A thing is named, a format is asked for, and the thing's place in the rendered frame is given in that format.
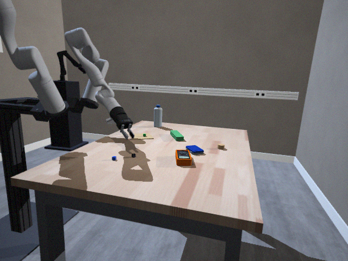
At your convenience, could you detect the green rectangular box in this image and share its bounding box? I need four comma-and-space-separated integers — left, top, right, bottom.
170, 130, 184, 141

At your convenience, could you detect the tan square mat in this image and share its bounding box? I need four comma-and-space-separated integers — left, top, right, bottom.
132, 133, 154, 140

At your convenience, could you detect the orange digital multimeter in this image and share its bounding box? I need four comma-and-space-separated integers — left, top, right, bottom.
176, 150, 192, 166

